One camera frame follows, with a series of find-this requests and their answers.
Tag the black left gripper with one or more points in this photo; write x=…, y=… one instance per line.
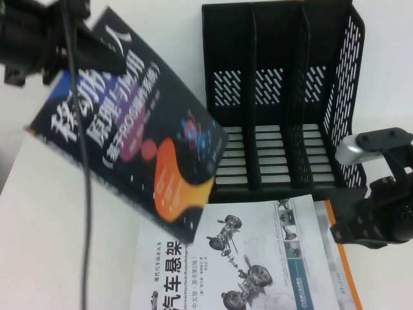
x=61, y=38

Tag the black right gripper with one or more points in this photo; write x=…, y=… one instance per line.
x=387, y=216

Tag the dark robot book orange cover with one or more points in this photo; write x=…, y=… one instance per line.
x=145, y=129

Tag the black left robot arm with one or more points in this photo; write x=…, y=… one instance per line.
x=19, y=35

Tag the white book orange edge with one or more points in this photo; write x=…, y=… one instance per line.
x=345, y=281

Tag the white book black title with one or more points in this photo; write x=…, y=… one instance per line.
x=258, y=226

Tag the black plastic book stand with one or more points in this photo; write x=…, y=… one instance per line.
x=277, y=38

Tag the silver wrist camera black mount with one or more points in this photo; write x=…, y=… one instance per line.
x=358, y=150

